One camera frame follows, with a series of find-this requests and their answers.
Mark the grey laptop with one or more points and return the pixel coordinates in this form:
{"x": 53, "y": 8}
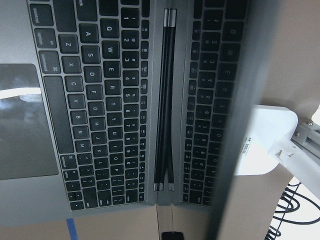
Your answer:
{"x": 115, "y": 105}

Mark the white desk lamp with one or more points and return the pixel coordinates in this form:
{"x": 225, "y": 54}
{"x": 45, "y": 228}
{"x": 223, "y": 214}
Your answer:
{"x": 268, "y": 142}

